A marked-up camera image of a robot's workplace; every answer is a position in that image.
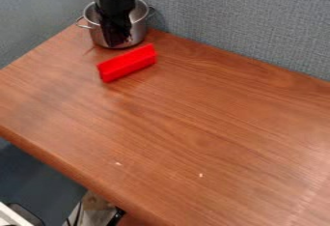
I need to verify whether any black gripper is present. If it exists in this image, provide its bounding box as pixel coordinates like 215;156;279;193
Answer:
96;0;135;47

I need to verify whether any stainless steel pot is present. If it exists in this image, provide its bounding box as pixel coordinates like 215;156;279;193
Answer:
75;0;156;49

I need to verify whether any red rectangular block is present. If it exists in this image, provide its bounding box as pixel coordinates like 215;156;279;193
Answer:
96;44;157;82

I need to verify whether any white object at corner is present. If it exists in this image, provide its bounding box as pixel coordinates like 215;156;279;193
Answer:
0;202;45;226

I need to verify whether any metal table leg frame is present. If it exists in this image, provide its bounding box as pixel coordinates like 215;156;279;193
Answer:
63;191;125;226

